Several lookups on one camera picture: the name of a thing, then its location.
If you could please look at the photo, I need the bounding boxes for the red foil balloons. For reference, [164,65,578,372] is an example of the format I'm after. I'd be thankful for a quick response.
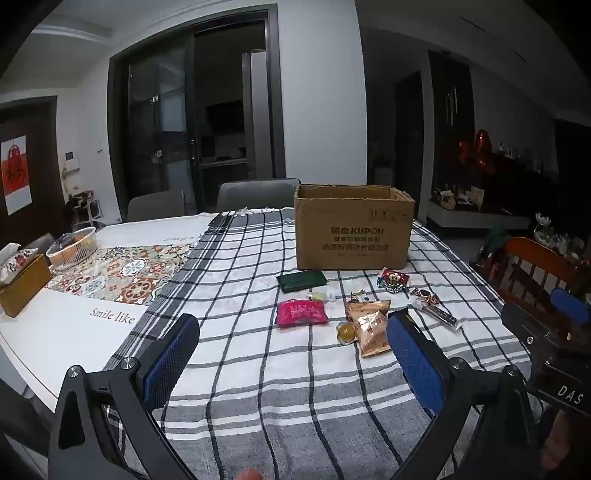
[457,130,498,175]

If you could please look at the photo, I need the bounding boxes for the white plastic basket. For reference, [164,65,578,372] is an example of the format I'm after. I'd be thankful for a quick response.
[45,226,98,271]

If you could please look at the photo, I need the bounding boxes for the dark green snack packet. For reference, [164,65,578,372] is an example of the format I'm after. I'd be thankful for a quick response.
[276,271,328,293]

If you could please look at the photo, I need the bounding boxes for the long black snack packet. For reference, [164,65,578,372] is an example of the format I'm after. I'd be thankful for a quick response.
[413,298,463,331]

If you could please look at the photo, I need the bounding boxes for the small white storage rack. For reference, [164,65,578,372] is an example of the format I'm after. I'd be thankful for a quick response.
[66,188,103,232]

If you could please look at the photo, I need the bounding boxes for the brown wooden chair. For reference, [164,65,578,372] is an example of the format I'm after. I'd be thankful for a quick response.
[475,235,591,326]

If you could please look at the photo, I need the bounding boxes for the small shiny candy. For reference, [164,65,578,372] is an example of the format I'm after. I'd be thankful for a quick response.
[409,287,442,306]

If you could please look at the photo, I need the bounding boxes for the pink snack packet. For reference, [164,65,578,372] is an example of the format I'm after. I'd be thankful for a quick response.
[276,298,331,328]

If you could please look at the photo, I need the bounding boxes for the low white cabinet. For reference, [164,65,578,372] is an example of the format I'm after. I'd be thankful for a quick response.
[426,198,533,232]

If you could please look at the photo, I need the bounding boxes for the red white door poster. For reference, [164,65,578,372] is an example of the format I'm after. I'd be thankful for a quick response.
[0,136,33,216]

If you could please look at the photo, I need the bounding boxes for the small grey chair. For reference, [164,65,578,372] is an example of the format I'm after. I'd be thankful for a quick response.
[126,189,186,223]

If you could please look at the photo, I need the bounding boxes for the brown cardboard box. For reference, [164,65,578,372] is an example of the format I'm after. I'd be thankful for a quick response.
[294,183,416,271]

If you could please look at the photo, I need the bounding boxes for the white table cover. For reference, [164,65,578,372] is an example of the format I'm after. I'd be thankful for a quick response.
[0,212,220,402]

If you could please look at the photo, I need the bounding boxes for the green cloth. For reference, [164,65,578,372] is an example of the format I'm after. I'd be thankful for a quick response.
[482,223,512,259]

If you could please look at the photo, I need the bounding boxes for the person's right hand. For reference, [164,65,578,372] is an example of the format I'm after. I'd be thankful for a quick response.
[538,408,591,480]

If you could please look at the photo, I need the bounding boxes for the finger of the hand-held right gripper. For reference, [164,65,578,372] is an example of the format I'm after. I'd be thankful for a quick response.
[501,301,568,357]
[550,287,591,332]

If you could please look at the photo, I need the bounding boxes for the white flower ornament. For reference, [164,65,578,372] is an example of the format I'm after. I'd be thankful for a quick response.
[534,211,570,246]

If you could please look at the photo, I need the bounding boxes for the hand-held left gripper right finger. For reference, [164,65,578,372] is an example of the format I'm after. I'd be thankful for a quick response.
[387,309,542,480]

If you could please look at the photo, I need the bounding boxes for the dark framed sliding glass door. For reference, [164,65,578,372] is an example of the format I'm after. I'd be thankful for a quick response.
[107,10,279,223]

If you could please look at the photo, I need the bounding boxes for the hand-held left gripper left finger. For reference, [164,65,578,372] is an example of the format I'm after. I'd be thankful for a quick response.
[48,314,201,480]

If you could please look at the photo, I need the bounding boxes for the wooden tissue box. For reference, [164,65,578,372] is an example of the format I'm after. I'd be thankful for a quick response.
[0,243,54,319]

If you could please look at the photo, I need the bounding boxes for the brown wooden door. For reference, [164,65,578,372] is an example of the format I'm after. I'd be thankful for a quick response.
[0,95,66,237]

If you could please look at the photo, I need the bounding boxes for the black white checked tablecloth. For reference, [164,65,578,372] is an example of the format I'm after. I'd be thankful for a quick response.
[104,207,539,480]

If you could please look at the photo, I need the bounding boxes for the red colourful snack packet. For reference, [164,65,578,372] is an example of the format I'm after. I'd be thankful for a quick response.
[376,267,411,294]

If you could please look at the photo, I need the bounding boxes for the wide grey chair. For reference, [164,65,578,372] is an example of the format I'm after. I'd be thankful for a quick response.
[216,178,302,213]

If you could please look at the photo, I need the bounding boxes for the tall dark cabinet door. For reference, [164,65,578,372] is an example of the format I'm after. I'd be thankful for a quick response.
[428,50,477,195]

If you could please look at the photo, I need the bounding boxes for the gold snack packet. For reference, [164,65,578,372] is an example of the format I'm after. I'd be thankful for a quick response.
[346,298,393,359]

